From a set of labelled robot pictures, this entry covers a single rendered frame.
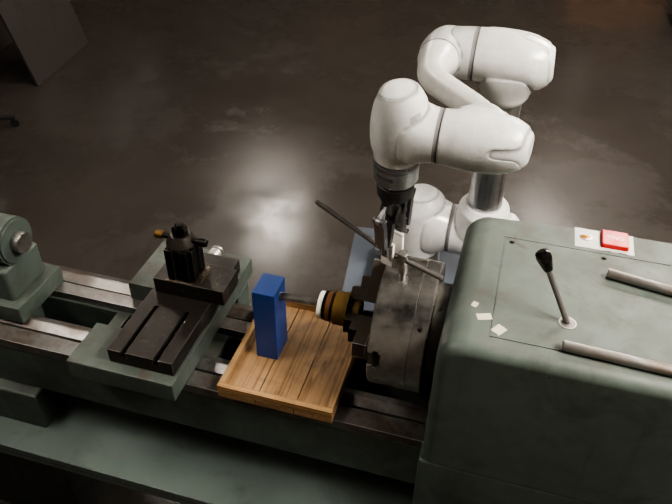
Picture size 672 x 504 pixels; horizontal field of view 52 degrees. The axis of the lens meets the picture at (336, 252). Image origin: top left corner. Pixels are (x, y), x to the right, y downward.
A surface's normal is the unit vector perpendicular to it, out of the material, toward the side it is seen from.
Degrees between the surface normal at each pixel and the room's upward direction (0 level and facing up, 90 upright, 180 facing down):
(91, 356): 0
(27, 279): 90
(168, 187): 0
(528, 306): 0
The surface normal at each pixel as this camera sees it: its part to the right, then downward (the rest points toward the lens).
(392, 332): -0.22, 0.06
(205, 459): 0.01, -0.79
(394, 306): -0.15, -0.29
